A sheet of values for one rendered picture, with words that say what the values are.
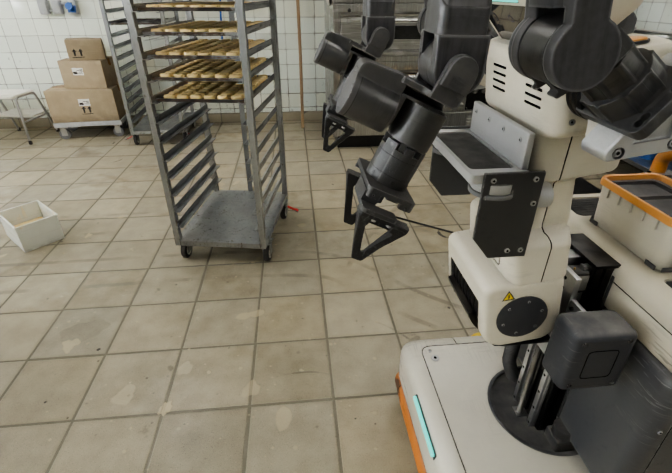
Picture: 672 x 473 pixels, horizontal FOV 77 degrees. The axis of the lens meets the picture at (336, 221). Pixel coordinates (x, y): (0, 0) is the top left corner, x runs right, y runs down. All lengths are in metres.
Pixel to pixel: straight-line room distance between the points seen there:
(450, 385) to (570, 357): 0.52
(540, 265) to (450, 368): 0.63
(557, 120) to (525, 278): 0.31
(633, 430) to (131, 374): 1.59
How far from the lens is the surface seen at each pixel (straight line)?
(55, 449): 1.78
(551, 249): 0.86
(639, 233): 1.06
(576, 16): 0.53
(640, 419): 1.08
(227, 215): 2.51
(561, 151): 0.81
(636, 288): 1.01
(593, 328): 0.92
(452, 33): 0.50
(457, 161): 0.75
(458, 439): 1.26
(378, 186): 0.51
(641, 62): 0.62
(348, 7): 3.73
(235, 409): 1.66
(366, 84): 0.49
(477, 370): 1.42
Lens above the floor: 1.30
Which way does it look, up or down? 29 degrees down
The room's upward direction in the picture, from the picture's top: straight up
